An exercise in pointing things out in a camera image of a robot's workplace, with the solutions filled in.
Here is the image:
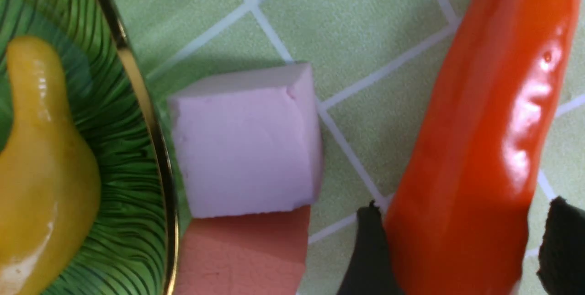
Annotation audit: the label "yellow toy banana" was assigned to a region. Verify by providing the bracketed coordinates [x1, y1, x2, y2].
[0, 36, 101, 295]

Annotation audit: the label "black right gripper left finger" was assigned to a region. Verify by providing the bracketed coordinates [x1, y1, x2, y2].
[337, 200, 404, 295]

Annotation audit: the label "green leaf-shaped glass plate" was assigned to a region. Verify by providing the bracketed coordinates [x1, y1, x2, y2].
[0, 0, 178, 295]

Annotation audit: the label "salmon pink foam cube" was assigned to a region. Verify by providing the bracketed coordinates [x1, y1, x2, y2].
[174, 205, 311, 295]

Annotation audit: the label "orange toy carrot green leaves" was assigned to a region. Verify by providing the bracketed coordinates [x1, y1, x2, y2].
[385, 0, 581, 295]

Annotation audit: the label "light purple foam cube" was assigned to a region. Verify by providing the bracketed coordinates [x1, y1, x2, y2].
[167, 63, 324, 218]

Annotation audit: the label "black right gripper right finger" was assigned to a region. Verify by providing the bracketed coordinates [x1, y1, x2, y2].
[537, 196, 585, 295]

